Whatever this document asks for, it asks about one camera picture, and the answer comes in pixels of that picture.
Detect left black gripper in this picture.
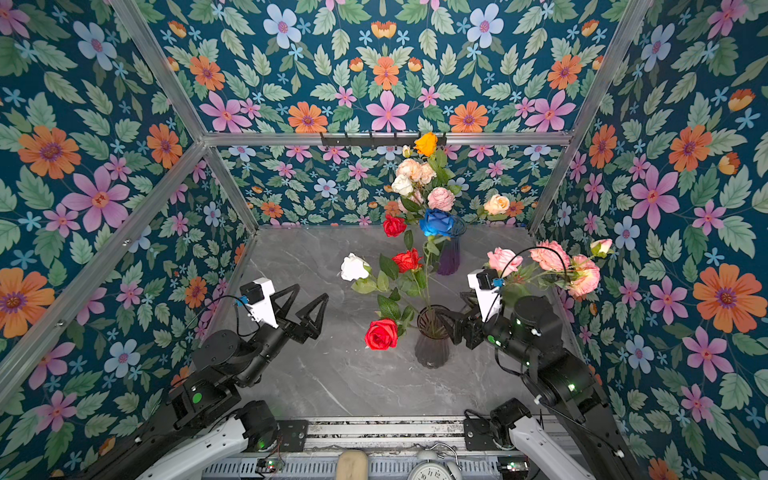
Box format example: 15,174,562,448
235,281,330,390

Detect dark purple glass vase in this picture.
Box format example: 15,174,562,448
414,305,451,369

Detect white rose stem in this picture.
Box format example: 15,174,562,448
340,253,424,309
391,175,440,225

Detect blue purple glass vase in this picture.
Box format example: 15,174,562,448
437,215,466,276

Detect pink rose stem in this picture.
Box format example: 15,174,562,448
488,247,529,304

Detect red rose stem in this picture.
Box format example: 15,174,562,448
383,214,429,253
364,295,428,351
392,248,432,313

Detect peach peony flower stem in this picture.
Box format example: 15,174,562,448
391,148,461,224

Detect orange yellow rose stem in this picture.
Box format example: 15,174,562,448
411,135,456,198

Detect cream yellow rose stem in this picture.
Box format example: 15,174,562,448
477,194,511,222

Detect pink peony flower stem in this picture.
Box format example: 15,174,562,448
428,187,456,216

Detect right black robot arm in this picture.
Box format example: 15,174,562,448
442,291,645,479

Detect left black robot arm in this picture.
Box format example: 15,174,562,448
76,278,329,479

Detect white alarm clock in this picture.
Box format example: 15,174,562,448
407,450,463,480

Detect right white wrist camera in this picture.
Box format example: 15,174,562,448
467,268,503,323

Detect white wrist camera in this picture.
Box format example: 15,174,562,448
237,277,278,328
467,268,503,323

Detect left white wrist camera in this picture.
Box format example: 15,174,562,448
237,277,278,328

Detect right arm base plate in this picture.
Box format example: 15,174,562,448
463,409,515,451

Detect aluminium mounting rail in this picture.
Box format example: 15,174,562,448
155,416,631,457

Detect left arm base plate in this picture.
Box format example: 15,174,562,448
246,420,309,454

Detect beige wooden handle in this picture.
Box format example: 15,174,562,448
335,450,369,480

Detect black hook rail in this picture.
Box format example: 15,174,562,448
311,132,448,148

